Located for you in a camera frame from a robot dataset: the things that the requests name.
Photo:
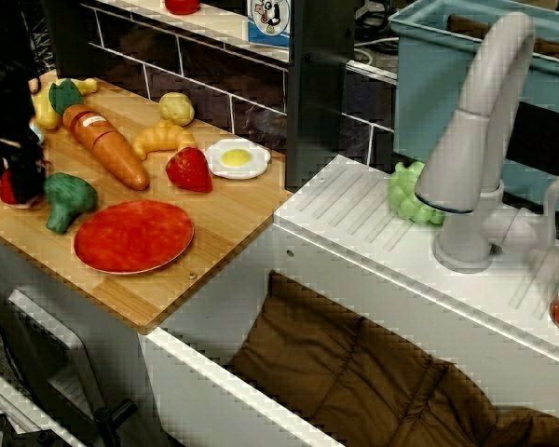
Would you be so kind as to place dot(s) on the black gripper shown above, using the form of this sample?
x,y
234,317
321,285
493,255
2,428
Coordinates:
x,y
7,121

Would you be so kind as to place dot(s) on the red toy tomato piece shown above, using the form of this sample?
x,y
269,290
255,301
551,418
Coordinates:
x,y
7,193

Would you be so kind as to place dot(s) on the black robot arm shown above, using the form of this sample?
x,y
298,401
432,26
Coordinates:
x,y
2,42

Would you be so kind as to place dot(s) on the red round plate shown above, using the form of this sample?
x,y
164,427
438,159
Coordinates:
x,y
134,237

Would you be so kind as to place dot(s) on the green toy broccoli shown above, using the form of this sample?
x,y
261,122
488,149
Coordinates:
x,y
67,198

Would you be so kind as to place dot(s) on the yellow toy banana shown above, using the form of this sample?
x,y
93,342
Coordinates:
x,y
46,112

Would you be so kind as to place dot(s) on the orange toy carrot green leaves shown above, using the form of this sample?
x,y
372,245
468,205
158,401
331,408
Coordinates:
x,y
104,144

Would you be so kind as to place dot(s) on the golden toy croissant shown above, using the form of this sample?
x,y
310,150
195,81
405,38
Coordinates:
x,y
160,137

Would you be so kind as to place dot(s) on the yellow toy potato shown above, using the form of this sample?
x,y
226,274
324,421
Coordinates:
x,y
176,108

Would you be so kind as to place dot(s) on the red toy strawberry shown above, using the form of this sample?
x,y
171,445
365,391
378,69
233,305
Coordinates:
x,y
189,170

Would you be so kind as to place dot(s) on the grey toy oven door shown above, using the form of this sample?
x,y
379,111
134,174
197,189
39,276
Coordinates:
x,y
51,354

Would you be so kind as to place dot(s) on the wooden countertop board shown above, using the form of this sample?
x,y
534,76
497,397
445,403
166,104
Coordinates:
x,y
228,209

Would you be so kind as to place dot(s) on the white toy fried egg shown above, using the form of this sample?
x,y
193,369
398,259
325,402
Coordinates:
x,y
236,158

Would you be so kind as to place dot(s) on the white shelf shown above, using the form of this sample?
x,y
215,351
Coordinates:
x,y
219,23

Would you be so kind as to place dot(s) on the black oven knob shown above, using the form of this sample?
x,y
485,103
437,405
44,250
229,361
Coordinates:
x,y
114,419

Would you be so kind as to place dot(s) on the cow print milk carton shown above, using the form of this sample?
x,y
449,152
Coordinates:
x,y
269,21

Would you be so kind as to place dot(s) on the white toy sink unit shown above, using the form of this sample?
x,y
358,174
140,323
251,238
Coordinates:
x,y
354,261

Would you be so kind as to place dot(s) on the brown quilted cloth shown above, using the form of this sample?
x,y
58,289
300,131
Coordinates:
x,y
354,363

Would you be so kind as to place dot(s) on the green toy grapes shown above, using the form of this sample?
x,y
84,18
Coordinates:
x,y
407,195

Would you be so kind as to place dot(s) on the teal plastic bin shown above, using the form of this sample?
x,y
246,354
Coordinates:
x,y
428,79

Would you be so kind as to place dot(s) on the grey toy faucet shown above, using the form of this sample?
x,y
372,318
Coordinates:
x,y
480,116

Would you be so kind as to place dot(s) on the white frame rail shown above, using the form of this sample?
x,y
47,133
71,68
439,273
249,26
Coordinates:
x,y
18,405

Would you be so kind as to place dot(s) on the black upright post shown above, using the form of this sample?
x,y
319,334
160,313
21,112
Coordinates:
x,y
317,93

